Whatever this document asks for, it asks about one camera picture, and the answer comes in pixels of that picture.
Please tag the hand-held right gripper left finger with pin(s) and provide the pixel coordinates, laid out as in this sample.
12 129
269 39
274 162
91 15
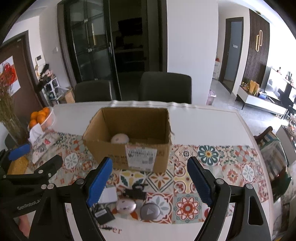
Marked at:
99 183

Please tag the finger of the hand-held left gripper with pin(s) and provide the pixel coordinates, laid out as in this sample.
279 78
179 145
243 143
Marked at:
19 151
49 165

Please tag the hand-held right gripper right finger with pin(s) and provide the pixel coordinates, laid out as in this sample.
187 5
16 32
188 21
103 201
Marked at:
200 183

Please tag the white card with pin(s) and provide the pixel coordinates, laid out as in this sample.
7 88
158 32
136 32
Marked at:
108 195

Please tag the brown cardboard box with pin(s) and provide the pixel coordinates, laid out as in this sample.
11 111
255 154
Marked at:
111 157

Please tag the small black box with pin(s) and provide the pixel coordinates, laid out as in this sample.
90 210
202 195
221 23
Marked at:
104 214

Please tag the pink round device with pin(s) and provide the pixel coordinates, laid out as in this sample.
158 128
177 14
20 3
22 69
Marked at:
124 206

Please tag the grey round device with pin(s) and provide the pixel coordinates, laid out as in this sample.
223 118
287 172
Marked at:
149 212

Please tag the person's left hand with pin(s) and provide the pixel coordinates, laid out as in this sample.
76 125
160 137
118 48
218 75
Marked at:
24 226

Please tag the glass vase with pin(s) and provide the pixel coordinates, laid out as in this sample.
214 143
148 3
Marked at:
16 139

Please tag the floral fabric tissue cover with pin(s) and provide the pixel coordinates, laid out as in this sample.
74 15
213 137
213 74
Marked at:
45 148

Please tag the white tile-patterned tablecloth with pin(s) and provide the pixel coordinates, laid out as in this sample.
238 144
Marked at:
185 206

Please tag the pile of oranges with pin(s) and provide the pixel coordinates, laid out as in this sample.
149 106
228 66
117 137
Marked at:
40 115

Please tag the white fruit basket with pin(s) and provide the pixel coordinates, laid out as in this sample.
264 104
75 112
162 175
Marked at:
49 121

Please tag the white round device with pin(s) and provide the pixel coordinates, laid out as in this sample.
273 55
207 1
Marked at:
119 138

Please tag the dried flower bouquet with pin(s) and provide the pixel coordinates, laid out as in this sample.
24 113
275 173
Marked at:
7 104

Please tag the white shoe rack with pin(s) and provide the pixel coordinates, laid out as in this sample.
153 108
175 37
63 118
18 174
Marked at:
52 91

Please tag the cardboard box on floor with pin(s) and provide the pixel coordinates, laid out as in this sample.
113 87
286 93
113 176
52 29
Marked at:
69 96

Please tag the grey plastic bag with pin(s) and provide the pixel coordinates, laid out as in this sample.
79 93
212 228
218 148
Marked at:
60 92

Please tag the brown entrance door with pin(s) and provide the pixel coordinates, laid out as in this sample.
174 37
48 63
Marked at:
25 76

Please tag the wooden chair striped cushion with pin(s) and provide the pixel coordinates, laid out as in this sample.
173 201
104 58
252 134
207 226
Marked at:
272 153

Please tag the pile of plush slippers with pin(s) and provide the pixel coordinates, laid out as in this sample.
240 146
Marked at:
46 73

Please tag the dark dining chair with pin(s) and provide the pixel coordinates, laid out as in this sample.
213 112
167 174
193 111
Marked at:
165 88
92 91

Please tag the pink trash bin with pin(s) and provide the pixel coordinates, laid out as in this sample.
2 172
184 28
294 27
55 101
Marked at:
211 97

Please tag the grey coffee table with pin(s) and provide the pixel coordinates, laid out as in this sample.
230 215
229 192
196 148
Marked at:
285 141

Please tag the white intercom panel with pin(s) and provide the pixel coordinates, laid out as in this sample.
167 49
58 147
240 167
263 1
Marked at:
39 58

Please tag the white television cabinet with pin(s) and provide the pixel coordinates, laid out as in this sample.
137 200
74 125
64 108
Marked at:
254 100

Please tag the yellow paper bags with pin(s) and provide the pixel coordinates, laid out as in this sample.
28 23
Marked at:
254 87

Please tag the small white hallway cabinet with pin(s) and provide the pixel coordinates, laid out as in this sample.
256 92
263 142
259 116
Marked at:
216 68

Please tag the black glass sliding door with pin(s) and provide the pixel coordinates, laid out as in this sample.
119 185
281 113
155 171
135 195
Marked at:
92 53

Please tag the flat television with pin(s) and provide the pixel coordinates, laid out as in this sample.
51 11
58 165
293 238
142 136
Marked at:
275 85

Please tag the dark hallway door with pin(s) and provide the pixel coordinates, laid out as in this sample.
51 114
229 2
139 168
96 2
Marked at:
231 53

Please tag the red wall poster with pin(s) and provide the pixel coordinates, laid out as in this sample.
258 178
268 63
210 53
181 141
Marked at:
10 76

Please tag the dark slatted wall panel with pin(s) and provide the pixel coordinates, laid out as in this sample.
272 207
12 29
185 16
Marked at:
252 64

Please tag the gold wall lamp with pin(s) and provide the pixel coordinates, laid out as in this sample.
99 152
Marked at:
259 40

